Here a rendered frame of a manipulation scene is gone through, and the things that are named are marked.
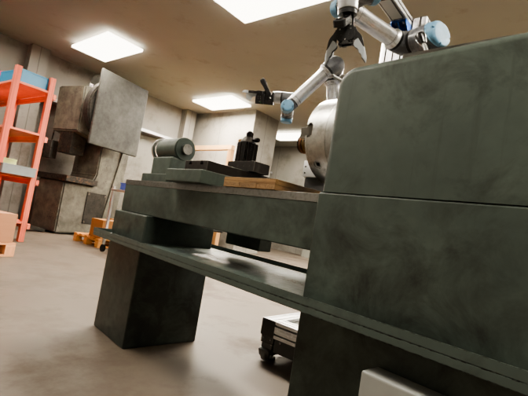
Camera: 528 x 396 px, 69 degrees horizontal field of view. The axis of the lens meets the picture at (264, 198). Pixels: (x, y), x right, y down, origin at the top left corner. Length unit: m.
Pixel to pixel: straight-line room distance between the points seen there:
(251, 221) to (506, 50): 0.94
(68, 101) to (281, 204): 6.57
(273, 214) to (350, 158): 0.38
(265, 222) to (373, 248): 0.48
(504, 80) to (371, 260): 0.52
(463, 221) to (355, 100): 0.47
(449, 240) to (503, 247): 0.11
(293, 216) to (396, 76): 0.54
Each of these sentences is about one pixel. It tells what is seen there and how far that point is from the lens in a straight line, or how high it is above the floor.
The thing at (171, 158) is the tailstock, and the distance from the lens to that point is 2.23.
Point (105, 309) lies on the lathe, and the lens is 2.40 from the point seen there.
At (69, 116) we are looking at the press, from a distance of 7.57.
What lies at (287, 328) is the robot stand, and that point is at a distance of 2.15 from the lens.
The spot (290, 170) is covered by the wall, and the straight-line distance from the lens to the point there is 12.00.
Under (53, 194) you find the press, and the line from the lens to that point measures 7.39.
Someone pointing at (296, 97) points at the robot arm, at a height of 1.49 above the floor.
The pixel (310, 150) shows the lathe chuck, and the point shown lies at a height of 1.01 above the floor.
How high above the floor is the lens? 0.74
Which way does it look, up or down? 4 degrees up
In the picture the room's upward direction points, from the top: 9 degrees clockwise
